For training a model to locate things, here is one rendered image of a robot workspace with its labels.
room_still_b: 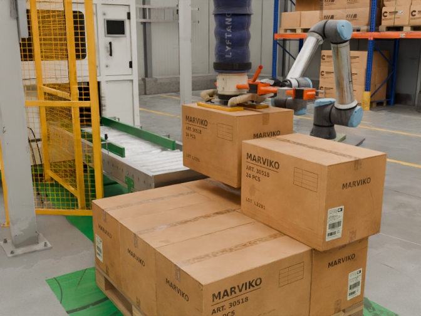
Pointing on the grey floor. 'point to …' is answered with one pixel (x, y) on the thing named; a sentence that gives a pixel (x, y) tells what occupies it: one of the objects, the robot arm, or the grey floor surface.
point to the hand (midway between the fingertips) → (262, 88)
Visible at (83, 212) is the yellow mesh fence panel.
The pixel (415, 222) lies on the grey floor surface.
